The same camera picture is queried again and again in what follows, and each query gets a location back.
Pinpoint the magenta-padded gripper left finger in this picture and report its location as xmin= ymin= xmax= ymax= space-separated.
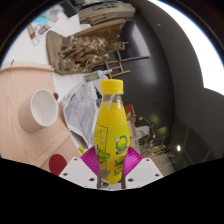
xmin=58 ymin=145 xmax=100 ymax=190

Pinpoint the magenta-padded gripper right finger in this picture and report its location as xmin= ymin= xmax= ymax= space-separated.
xmin=123 ymin=145 xmax=164 ymax=190

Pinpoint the yellow drink bottle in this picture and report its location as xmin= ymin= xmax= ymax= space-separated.
xmin=93 ymin=79 xmax=131 ymax=186

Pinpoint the flat round red coaster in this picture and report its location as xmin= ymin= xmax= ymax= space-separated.
xmin=48 ymin=153 xmax=68 ymax=177

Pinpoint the printed paper sheet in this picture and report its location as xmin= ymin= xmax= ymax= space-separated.
xmin=59 ymin=81 xmax=101 ymax=146

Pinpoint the red box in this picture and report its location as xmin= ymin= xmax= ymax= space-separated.
xmin=124 ymin=103 xmax=135 ymax=116

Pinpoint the beige cup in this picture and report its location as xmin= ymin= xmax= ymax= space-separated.
xmin=18 ymin=88 xmax=60 ymax=134

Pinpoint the white bottle with green label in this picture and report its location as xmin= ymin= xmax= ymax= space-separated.
xmin=83 ymin=68 xmax=114 ymax=83

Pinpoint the light wooden drawing board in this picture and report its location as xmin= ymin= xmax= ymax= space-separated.
xmin=0 ymin=61 xmax=81 ymax=174

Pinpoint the wooden easel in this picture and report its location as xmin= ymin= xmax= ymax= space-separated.
xmin=96 ymin=54 xmax=134 ymax=79

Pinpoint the brown wooden tree sculpture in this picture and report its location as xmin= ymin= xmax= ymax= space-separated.
xmin=45 ymin=18 xmax=129 ymax=76

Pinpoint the wooden paint brush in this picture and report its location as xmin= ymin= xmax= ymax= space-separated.
xmin=27 ymin=23 xmax=40 ymax=46

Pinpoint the small paint jar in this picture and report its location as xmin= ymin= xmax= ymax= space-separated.
xmin=37 ymin=20 xmax=54 ymax=34

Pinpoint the black wall screen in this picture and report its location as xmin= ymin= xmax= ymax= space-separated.
xmin=118 ymin=19 xmax=151 ymax=63

